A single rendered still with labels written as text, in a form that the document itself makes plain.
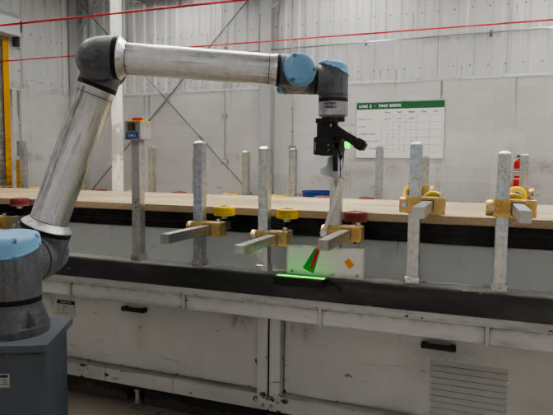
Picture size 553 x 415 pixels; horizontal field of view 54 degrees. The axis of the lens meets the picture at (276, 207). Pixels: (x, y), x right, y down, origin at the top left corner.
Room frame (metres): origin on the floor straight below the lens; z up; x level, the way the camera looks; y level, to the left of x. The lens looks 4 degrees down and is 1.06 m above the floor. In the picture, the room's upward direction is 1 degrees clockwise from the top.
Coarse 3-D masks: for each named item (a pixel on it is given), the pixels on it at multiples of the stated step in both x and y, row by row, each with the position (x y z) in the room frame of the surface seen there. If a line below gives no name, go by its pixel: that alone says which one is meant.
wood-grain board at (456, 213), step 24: (0, 192) 2.93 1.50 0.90; (24, 192) 2.95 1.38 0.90; (96, 192) 3.03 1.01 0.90; (120, 192) 3.06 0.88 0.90; (312, 216) 1.95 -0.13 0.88; (384, 216) 1.86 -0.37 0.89; (432, 216) 1.80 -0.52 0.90; (456, 216) 1.79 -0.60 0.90; (480, 216) 1.80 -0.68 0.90; (552, 216) 1.82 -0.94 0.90
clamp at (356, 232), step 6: (330, 228) 1.73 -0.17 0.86; (336, 228) 1.73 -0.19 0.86; (342, 228) 1.72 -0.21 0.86; (348, 228) 1.71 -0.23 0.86; (354, 228) 1.71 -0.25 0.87; (360, 228) 1.70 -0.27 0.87; (354, 234) 1.71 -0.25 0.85; (360, 234) 1.70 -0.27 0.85; (348, 240) 1.71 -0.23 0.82; (354, 240) 1.71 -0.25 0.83; (360, 240) 1.70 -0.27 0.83
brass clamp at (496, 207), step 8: (488, 200) 1.58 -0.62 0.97; (496, 200) 1.56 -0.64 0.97; (504, 200) 1.55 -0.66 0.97; (512, 200) 1.55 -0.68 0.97; (520, 200) 1.54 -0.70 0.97; (528, 200) 1.53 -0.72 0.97; (536, 200) 1.53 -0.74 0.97; (488, 208) 1.57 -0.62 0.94; (496, 208) 1.56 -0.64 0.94; (504, 208) 1.55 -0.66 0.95; (536, 208) 1.52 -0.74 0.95; (496, 216) 1.56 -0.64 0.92; (504, 216) 1.55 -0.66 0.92; (512, 216) 1.55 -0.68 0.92; (536, 216) 1.52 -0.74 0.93
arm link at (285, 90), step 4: (316, 64) 1.66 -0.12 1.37; (316, 68) 1.64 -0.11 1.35; (316, 72) 1.63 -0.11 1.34; (316, 76) 1.63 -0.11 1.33; (316, 80) 1.63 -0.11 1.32; (312, 84) 1.64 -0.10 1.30; (316, 84) 1.64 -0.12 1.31; (276, 88) 1.65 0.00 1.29; (280, 88) 1.64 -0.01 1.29; (284, 88) 1.64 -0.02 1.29; (304, 88) 1.61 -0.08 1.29; (308, 88) 1.64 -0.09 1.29; (312, 88) 1.64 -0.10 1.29; (316, 88) 1.64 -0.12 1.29; (280, 92) 1.66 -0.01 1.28; (284, 92) 1.66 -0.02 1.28; (288, 92) 1.66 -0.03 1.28; (292, 92) 1.64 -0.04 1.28; (296, 92) 1.64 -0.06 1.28; (300, 92) 1.66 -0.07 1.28; (304, 92) 1.66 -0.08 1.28; (308, 92) 1.66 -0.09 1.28; (312, 92) 1.66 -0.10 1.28; (316, 92) 1.66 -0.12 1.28
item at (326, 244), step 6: (330, 234) 1.59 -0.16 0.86; (336, 234) 1.59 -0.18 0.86; (342, 234) 1.61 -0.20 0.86; (348, 234) 1.69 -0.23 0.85; (318, 240) 1.47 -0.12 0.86; (324, 240) 1.46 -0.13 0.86; (330, 240) 1.48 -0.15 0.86; (336, 240) 1.54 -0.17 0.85; (342, 240) 1.62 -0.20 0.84; (318, 246) 1.47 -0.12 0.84; (324, 246) 1.46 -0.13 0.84; (330, 246) 1.48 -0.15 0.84; (336, 246) 1.54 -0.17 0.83
